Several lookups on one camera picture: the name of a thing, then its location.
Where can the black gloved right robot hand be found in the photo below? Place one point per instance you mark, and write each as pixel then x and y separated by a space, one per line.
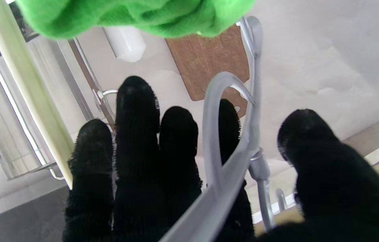
pixel 142 168

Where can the grey plastic clothes hanger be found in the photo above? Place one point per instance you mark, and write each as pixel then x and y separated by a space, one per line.
pixel 209 208

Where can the green microfibre towel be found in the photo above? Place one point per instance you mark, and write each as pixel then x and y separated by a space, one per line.
pixel 125 13

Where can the brown wooden cutting board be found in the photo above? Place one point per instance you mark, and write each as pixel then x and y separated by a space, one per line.
pixel 202 60

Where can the white bottle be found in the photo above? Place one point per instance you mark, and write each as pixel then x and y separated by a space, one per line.
pixel 125 43

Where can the stainless steel stockpot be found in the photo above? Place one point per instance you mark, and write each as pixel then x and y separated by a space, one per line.
pixel 14 134

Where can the dark range hood panel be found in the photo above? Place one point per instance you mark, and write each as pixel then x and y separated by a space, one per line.
pixel 14 222

